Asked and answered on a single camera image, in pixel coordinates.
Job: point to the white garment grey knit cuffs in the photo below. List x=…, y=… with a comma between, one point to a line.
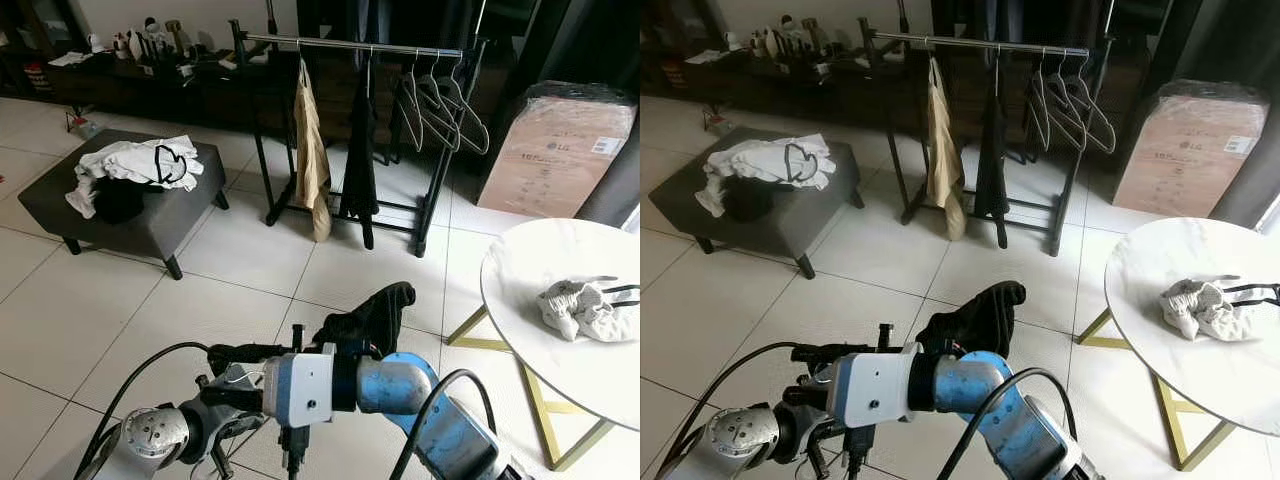
x=585, y=310
x=1210, y=310

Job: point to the black trousers white print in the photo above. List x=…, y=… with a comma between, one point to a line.
x=992, y=170
x=358, y=170

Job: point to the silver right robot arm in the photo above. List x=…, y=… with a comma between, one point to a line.
x=420, y=400
x=1000, y=400

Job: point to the grey clothes hanger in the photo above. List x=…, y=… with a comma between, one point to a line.
x=1058, y=146
x=1088, y=148
x=1112, y=148
x=426, y=146
x=484, y=148
x=458, y=148

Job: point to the grey upholstered ottoman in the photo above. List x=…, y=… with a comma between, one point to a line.
x=150, y=222
x=790, y=222

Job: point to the white garment black collar trim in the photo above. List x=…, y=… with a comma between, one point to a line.
x=125, y=165
x=765, y=165

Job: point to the beige trousers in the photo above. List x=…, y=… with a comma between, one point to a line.
x=310, y=160
x=945, y=160

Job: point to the dark grey sofa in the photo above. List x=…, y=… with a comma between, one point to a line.
x=615, y=195
x=1250, y=195

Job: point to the round white marble table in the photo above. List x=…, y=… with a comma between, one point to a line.
x=560, y=260
x=1190, y=260

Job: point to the dark wooden low cabinet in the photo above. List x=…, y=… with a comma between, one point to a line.
x=790, y=90
x=150, y=90

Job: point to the large cardboard box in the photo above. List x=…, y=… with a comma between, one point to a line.
x=1190, y=160
x=550, y=160

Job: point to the white paper sheet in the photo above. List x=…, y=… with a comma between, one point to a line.
x=70, y=59
x=705, y=57

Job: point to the white bottle dark cap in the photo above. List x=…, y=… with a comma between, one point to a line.
x=787, y=35
x=153, y=35

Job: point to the striped woven basket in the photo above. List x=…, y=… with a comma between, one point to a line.
x=38, y=76

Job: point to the dark wooden shelf unit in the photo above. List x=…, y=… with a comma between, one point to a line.
x=660, y=30
x=20, y=30

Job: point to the blue garment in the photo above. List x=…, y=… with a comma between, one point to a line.
x=1000, y=18
x=367, y=18

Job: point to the black glossy coat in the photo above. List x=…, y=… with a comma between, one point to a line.
x=1060, y=18
x=430, y=18

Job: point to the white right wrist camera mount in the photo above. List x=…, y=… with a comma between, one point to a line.
x=870, y=385
x=300, y=385

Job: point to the black clothes rack silver rail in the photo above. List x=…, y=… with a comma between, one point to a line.
x=340, y=45
x=980, y=43

